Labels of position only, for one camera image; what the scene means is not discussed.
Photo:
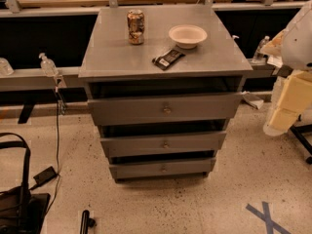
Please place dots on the black power adapter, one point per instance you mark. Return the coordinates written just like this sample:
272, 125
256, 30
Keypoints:
45, 176

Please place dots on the grey middle drawer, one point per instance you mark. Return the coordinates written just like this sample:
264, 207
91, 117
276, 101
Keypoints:
161, 144

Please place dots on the grey bottom drawer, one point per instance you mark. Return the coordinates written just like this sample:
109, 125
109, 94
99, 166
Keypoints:
168, 168

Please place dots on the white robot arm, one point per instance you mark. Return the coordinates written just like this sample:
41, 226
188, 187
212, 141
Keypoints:
294, 43

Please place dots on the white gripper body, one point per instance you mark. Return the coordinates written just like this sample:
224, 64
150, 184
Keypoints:
298, 48

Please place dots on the grey drawer cabinet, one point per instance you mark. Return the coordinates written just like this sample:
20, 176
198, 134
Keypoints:
114, 68

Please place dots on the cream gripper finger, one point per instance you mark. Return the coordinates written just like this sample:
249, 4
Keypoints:
278, 121

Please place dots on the white paper bowl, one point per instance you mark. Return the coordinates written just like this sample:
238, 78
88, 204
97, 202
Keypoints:
187, 36

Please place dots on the black snack bar wrapper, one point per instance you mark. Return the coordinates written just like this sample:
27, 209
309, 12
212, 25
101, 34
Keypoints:
168, 59

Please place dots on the crushed soda can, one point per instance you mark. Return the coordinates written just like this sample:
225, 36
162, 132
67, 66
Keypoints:
136, 26

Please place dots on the black chair frame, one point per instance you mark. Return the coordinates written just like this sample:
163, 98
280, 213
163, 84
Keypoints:
20, 211

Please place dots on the clear sanitizer pump bottle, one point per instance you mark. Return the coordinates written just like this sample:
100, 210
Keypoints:
48, 65

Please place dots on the white paper on floor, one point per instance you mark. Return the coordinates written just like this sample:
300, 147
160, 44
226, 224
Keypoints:
253, 100

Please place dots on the clear plastic container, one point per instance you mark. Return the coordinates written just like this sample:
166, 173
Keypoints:
5, 67

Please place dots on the clear plastic water bottle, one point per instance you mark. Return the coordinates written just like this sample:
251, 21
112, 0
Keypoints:
258, 54

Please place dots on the black cylindrical handle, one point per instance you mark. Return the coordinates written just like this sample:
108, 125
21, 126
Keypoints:
86, 222

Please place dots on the grey top drawer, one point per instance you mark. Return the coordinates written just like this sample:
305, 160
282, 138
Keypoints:
145, 110

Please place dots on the grey drawer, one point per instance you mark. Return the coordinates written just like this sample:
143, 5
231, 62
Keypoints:
168, 168
145, 110
161, 144

